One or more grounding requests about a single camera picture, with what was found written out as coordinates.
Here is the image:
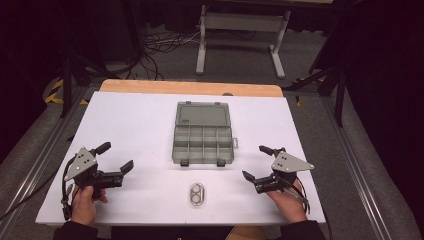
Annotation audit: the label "small clear oval case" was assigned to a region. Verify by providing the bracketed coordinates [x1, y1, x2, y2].
[189, 181, 206, 207]

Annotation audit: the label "wooden table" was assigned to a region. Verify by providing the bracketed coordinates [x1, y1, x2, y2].
[99, 78, 285, 98]

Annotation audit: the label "black metal stand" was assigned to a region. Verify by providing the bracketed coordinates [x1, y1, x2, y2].
[54, 0, 113, 119]
[283, 13, 348, 128]

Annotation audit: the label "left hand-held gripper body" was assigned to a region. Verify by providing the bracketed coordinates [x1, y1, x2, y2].
[64, 146, 125, 200]

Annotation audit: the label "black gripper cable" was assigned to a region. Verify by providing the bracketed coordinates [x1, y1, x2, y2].
[283, 176, 312, 215]
[0, 155, 78, 222]

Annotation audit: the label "person's dark clothing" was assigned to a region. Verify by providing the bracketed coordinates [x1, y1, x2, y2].
[109, 225, 235, 240]

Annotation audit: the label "person's right hand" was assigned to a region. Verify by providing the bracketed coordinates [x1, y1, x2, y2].
[266, 187, 308, 224]

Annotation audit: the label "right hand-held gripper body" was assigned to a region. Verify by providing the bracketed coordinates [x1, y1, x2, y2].
[253, 151, 315, 195]

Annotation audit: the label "white table cover sheet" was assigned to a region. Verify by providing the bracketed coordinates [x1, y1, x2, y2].
[35, 90, 327, 226]

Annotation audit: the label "yellow black hazard tape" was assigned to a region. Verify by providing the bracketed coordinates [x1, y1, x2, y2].
[44, 78, 90, 106]
[292, 77, 326, 108]

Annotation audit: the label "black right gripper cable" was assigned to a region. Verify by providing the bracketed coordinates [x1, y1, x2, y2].
[283, 176, 312, 215]

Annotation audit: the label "bundle of floor cables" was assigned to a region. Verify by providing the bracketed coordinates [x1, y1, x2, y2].
[124, 28, 203, 82]

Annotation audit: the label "white metal table frame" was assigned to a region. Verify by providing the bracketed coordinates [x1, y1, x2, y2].
[195, 4, 292, 80]

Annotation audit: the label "grey clear compartment organizer box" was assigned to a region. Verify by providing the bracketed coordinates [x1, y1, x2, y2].
[171, 100, 240, 168]

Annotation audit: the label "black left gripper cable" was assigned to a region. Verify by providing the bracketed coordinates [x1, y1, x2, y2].
[0, 155, 78, 222]

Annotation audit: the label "tan rounded object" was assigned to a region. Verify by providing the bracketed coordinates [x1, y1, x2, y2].
[225, 225, 268, 240]

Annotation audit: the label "person's left hand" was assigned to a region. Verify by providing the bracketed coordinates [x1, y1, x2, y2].
[71, 185, 110, 227]

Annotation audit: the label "aluminium floor rail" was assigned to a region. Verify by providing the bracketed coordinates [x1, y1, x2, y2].
[0, 85, 92, 236]
[320, 95, 396, 240]

